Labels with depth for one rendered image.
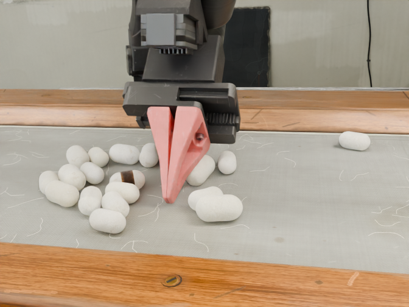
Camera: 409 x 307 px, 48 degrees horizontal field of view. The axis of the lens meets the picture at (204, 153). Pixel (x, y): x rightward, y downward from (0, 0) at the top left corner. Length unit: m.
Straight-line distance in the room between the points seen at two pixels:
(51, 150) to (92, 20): 2.13
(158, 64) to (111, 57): 2.24
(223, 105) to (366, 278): 0.21
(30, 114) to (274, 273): 0.48
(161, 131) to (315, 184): 0.15
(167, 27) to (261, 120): 0.25
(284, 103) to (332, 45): 1.89
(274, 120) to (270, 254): 0.27
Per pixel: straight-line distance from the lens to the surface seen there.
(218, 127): 0.43
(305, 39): 2.46
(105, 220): 0.36
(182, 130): 0.38
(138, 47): 0.84
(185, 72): 0.41
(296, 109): 0.58
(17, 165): 0.53
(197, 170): 0.42
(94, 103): 0.65
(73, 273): 0.29
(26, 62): 2.90
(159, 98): 0.40
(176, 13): 0.36
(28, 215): 0.42
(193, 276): 0.27
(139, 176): 0.42
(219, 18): 0.43
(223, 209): 0.36
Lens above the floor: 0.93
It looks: 22 degrees down
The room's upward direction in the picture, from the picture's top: 3 degrees counter-clockwise
